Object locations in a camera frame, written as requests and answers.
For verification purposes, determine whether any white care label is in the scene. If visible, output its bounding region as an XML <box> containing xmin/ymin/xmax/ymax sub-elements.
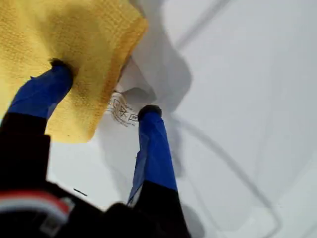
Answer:
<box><xmin>107</xmin><ymin>58</ymin><xmax>156</xmax><ymax>128</ymax></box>

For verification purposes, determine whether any yellow square towel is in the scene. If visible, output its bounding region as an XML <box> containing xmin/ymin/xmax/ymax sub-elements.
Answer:
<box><xmin>0</xmin><ymin>0</ymin><xmax>149</xmax><ymax>144</ymax></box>

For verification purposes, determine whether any red and white wire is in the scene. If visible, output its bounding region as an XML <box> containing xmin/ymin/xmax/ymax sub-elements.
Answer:
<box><xmin>0</xmin><ymin>190</ymin><xmax>75</xmax><ymax>225</ymax></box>

